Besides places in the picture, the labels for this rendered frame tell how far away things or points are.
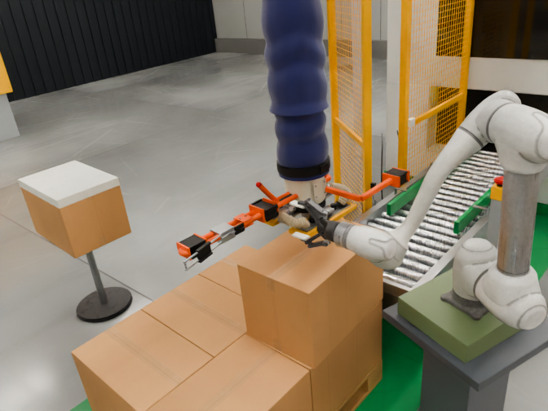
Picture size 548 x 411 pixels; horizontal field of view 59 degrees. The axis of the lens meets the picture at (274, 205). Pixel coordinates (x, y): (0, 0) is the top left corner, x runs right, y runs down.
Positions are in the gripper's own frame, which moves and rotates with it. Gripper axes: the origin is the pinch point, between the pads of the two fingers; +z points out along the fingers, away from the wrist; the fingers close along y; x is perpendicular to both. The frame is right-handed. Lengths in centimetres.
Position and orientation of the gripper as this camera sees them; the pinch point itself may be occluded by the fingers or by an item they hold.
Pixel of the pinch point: (294, 218)
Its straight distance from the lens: 183.4
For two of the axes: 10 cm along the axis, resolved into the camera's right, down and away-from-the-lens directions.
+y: 0.9, 8.9, 4.4
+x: 6.6, -3.8, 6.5
